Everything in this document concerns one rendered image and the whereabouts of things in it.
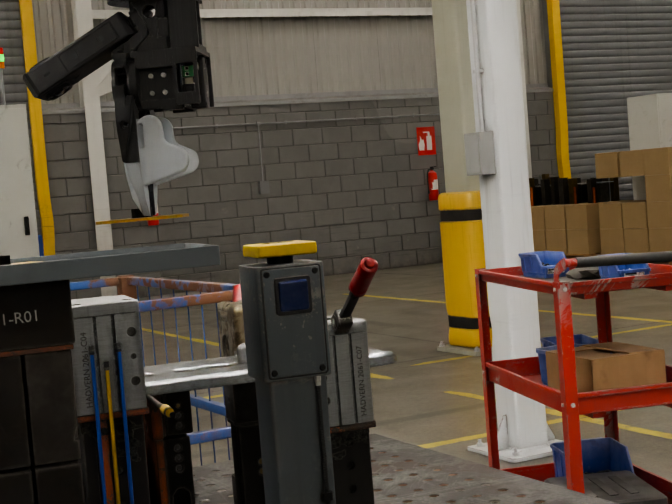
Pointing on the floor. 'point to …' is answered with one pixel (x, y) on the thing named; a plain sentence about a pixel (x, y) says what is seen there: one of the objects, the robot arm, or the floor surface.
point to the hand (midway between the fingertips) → (141, 202)
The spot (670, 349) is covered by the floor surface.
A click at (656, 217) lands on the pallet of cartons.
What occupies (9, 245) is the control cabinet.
